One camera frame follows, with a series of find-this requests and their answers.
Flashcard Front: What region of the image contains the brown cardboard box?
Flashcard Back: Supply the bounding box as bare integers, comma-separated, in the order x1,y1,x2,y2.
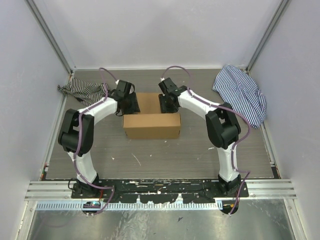
123,92,181,140

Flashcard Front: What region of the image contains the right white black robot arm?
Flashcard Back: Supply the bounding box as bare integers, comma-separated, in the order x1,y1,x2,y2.
158,78,242,198

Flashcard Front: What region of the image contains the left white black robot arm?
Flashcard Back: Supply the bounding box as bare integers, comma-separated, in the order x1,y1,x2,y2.
58,80,140,199

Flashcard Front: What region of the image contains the black white striped cloth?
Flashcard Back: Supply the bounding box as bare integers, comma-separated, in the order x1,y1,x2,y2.
57,77,109,106

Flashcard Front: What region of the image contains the blue white striped cloth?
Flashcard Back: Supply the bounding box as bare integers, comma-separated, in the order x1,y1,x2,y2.
212,65,267,129

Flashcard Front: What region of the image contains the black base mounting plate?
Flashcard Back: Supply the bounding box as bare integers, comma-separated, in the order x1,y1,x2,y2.
68,179,249,204

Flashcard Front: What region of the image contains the aluminium front rail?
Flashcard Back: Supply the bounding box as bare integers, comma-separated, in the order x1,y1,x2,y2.
25,179,297,203

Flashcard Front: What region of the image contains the slotted grey cable duct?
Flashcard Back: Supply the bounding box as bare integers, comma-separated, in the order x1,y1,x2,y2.
35,200,223,211

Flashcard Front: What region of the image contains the left aluminium frame post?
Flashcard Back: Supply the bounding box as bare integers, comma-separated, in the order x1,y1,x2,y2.
24,0,74,75

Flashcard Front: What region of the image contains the aluminium frame post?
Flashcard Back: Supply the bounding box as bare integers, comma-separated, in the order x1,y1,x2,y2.
245,0,291,74
24,0,74,75

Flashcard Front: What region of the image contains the right aluminium frame post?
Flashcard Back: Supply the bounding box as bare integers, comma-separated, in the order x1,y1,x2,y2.
245,0,291,74

